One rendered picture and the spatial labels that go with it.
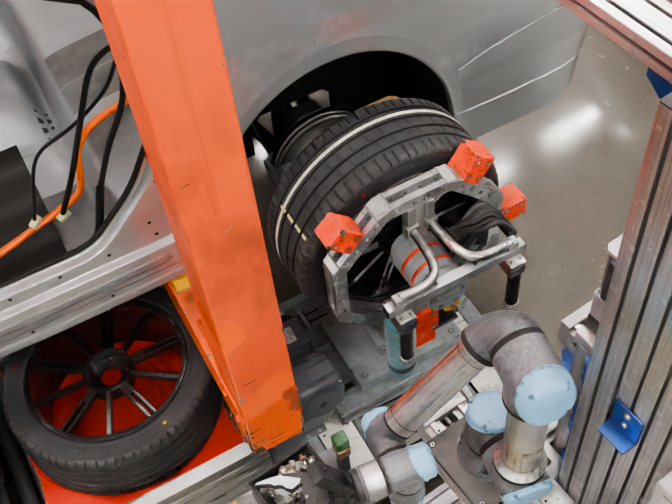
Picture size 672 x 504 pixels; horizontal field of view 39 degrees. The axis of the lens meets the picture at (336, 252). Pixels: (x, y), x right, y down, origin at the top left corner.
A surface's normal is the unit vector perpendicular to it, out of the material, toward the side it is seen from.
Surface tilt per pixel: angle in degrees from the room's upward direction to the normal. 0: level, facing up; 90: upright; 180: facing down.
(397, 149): 1
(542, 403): 83
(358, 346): 0
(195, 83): 90
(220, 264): 90
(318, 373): 0
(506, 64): 90
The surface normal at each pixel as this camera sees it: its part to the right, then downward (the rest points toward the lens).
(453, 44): 0.48, 0.68
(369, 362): -0.07, -0.60
